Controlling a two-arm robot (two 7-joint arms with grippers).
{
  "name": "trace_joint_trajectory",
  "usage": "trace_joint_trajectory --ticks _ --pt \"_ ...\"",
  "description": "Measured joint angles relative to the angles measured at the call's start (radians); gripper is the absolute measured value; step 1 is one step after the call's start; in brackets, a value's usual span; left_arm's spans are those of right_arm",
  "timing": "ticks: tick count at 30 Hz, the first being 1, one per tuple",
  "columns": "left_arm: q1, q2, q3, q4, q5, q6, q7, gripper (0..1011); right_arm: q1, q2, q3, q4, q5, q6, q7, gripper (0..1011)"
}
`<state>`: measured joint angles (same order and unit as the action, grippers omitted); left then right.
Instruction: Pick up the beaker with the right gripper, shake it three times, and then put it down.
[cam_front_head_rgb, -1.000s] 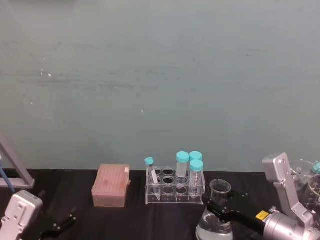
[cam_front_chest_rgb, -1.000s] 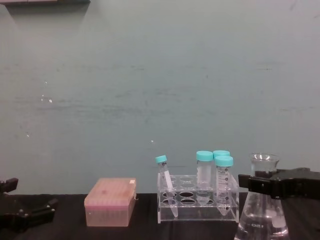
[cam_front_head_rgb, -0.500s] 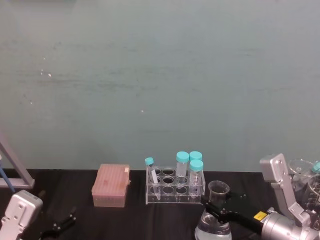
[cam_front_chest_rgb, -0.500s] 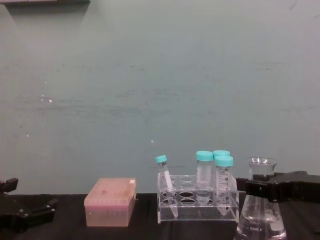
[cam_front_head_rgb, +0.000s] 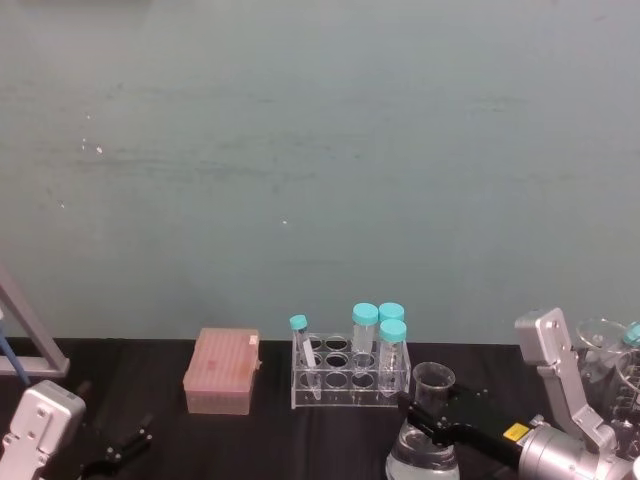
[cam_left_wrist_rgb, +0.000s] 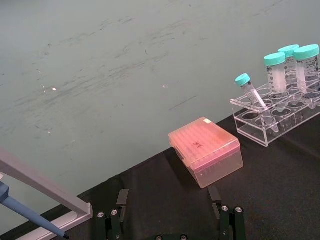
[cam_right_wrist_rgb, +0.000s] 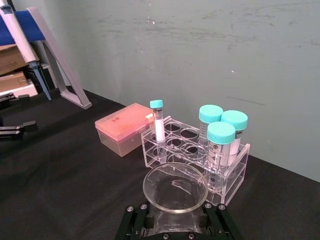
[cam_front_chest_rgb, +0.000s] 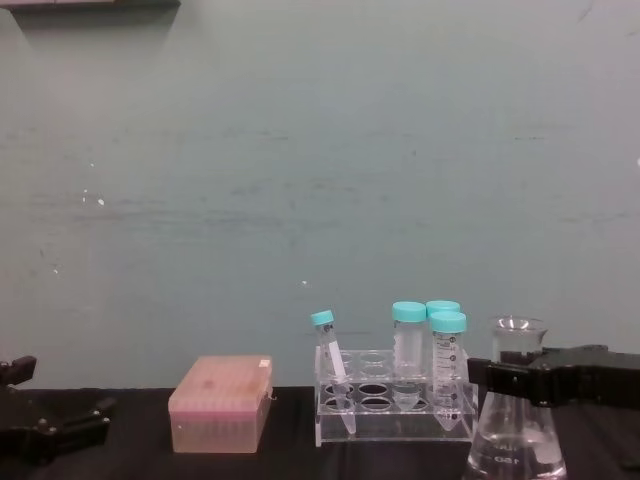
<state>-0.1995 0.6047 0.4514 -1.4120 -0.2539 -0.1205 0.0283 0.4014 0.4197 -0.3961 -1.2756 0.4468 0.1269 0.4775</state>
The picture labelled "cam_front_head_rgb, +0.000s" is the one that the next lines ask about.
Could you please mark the glass conical flask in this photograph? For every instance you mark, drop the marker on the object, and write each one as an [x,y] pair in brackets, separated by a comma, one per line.
[425,450]

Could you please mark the black table cloth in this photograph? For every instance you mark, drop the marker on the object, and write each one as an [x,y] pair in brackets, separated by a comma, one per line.
[320,440]

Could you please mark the slim teal-capped tube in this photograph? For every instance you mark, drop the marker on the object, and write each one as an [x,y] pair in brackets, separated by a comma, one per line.
[306,350]

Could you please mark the grey metal stand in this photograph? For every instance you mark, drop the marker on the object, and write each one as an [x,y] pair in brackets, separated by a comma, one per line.
[35,330]

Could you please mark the wide teal-capped tube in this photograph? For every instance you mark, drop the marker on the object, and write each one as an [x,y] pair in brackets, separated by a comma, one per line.
[392,350]
[364,330]
[391,311]

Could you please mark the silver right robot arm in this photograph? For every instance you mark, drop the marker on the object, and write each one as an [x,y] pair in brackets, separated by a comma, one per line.
[570,400]

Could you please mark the clear acrylic tube rack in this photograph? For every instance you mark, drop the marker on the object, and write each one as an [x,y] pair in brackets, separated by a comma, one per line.
[345,395]

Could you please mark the pink pipette tip box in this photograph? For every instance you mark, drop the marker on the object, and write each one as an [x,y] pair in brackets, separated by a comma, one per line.
[220,370]

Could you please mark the clear glass beaker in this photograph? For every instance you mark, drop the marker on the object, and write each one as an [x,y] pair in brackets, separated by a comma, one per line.
[602,345]

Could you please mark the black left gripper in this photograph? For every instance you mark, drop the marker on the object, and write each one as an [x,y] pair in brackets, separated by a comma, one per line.
[102,471]

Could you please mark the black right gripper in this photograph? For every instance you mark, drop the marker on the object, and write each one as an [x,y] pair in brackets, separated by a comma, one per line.
[487,425]

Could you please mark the blue rod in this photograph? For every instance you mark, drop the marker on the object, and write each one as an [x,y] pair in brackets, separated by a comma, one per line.
[12,357]

